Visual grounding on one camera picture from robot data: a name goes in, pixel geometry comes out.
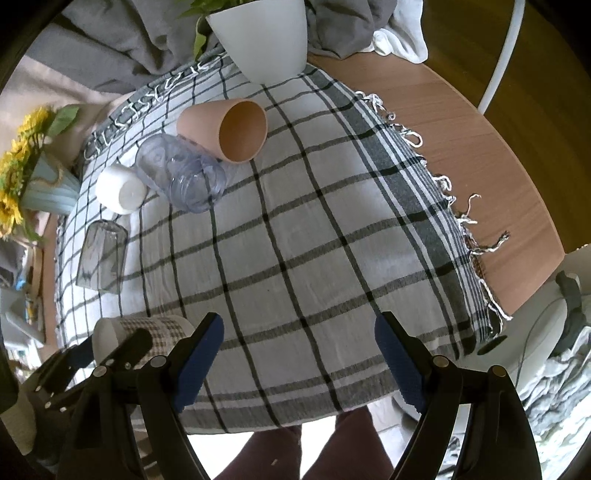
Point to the grey curtain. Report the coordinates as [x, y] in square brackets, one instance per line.
[118, 46]

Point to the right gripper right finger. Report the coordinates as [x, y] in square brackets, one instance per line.
[498, 443]

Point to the pink curtain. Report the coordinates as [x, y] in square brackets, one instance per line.
[33, 85]

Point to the white ceramic cup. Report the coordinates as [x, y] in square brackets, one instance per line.
[119, 189]

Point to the clear blue plastic cup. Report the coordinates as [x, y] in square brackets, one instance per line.
[184, 174]

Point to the white plant pot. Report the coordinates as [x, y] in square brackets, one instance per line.
[267, 40]

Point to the green potted plant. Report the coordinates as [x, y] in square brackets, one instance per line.
[201, 9]

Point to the sunflower bouquet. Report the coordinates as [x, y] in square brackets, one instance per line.
[38, 129]

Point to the plaid tablecloth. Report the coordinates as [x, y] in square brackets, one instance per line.
[335, 221]

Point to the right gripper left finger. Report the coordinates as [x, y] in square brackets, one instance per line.
[101, 443]

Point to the grey glass tumbler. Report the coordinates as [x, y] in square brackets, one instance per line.
[102, 257]

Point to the light blue ribbed vase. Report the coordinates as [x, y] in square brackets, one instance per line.
[51, 188]

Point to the checkered paper cup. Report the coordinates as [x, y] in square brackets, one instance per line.
[155, 336]

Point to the white floor lamp pole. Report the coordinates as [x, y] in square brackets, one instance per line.
[505, 55]

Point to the pink plastic cup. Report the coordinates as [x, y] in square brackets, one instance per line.
[233, 130]

